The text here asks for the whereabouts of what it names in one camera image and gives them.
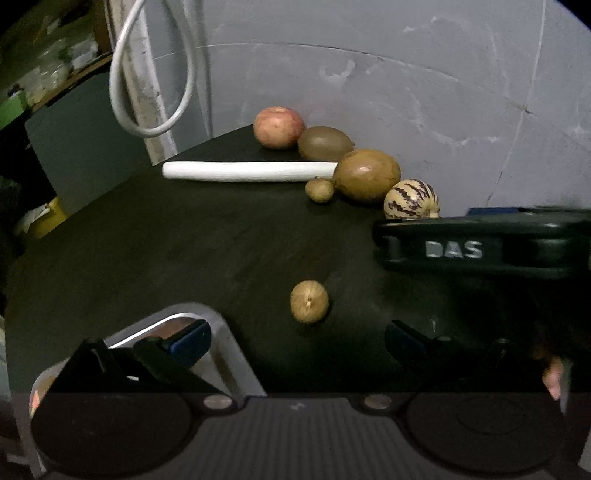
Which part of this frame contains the brown oval fruit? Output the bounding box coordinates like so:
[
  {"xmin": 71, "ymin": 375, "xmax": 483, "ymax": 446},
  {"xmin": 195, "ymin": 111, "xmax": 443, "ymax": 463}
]
[{"xmin": 332, "ymin": 148, "xmax": 402, "ymax": 204}]

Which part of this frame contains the white tube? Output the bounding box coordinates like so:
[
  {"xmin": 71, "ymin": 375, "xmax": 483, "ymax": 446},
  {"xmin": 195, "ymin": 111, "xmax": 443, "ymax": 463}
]
[{"xmin": 161, "ymin": 161, "xmax": 338, "ymax": 182}]

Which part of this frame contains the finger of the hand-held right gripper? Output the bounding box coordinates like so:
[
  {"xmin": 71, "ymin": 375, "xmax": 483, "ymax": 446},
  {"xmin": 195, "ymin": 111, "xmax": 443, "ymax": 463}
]
[{"xmin": 465, "ymin": 205, "xmax": 591, "ymax": 219}]

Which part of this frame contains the grey cabinet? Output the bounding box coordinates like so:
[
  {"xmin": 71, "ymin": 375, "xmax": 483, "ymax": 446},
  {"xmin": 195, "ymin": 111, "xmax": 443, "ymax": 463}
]
[{"xmin": 25, "ymin": 69, "xmax": 154, "ymax": 217}]

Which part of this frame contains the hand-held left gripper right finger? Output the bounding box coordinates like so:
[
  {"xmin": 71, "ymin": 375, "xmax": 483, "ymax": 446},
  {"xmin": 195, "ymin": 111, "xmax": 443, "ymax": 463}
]
[{"xmin": 360, "ymin": 320, "xmax": 552, "ymax": 411}]

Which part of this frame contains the metal tray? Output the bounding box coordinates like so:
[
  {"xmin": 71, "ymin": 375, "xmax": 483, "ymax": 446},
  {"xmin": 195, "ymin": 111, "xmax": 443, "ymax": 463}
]
[{"xmin": 32, "ymin": 302, "xmax": 269, "ymax": 398}]

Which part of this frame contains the striped melon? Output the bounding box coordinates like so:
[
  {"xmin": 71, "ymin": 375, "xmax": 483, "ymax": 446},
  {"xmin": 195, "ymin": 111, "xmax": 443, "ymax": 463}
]
[{"xmin": 384, "ymin": 179, "xmax": 440, "ymax": 220}]

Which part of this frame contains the yellow container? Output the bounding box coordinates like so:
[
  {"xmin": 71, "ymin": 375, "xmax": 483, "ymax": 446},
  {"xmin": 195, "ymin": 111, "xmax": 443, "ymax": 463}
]
[{"xmin": 17, "ymin": 196, "xmax": 70, "ymax": 241}]

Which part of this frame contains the red apple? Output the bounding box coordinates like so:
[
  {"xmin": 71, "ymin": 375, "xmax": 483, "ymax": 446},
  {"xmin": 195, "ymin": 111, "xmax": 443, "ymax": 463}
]
[{"xmin": 253, "ymin": 107, "xmax": 306, "ymax": 149}]

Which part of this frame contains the white hose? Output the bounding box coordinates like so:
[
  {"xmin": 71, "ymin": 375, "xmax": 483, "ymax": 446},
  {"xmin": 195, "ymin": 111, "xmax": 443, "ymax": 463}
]
[{"xmin": 109, "ymin": 0, "xmax": 197, "ymax": 138}]

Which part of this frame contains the storage shelf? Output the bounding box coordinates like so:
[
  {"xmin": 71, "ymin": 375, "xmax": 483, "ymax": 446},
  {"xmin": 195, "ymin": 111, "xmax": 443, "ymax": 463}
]
[{"xmin": 0, "ymin": 0, "xmax": 114, "ymax": 109}]

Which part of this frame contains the green box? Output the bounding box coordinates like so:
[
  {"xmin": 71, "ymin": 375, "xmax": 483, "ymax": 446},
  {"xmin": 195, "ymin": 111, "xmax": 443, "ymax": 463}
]
[{"xmin": 0, "ymin": 95, "xmax": 29, "ymax": 131}]

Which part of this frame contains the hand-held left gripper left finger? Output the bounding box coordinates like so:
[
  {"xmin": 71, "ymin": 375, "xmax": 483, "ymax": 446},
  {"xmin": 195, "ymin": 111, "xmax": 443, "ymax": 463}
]
[{"xmin": 41, "ymin": 319, "xmax": 236, "ymax": 412}]

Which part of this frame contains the brown kiwi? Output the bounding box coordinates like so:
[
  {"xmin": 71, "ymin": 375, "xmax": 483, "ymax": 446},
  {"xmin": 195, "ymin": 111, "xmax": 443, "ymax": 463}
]
[{"xmin": 297, "ymin": 126, "xmax": 355, "ymax": 162}]

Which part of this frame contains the small kiwi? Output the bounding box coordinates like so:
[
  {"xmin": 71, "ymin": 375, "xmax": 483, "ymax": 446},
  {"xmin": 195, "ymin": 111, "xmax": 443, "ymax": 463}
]
[
  {"xmin": 290, "ymin": 280, "xmax": 330, "ymax": 324},
  {"xmin": 305, "ymin": 178, "xmax": 335, "ymax": 203}
]

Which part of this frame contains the person's right hand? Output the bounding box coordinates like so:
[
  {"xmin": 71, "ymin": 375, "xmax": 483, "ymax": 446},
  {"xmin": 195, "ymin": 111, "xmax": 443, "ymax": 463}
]
[{"xmin": 531, "ymin": 342, "xmax": 568, "ymax": 400}]

